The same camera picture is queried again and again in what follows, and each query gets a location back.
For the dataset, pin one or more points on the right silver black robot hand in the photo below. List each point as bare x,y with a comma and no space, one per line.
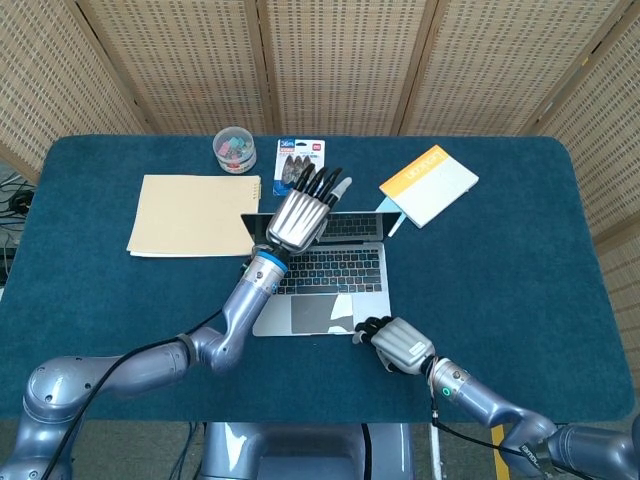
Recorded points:
402,345

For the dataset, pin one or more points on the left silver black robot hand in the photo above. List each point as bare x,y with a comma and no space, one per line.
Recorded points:
300,217

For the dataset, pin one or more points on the silver laptop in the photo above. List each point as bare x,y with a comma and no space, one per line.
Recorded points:
340,270

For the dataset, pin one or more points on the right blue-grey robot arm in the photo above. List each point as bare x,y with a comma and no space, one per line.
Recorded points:
480,400

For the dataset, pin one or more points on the teal blue table cloth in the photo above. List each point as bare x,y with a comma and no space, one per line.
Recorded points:
500,275

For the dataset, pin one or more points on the woven rattan folding screen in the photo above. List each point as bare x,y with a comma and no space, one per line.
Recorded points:
350,65

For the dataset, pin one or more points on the blue blister pack of clips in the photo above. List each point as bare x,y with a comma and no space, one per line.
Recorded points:
300,152

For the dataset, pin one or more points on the light blue paper card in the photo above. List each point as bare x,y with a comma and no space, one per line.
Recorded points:
387,205

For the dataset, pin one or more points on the clear jar of binder clips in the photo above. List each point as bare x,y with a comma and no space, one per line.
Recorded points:
234,150

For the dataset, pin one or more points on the tan manila folder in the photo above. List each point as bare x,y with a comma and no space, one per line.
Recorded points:
195,215

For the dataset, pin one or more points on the white table leg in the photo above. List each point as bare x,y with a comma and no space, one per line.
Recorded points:
436,450

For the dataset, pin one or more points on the orange and white notebook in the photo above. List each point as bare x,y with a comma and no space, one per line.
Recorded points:
430,182

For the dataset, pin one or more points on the yellow floor tape strip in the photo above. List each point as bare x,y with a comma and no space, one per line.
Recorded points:
498,450

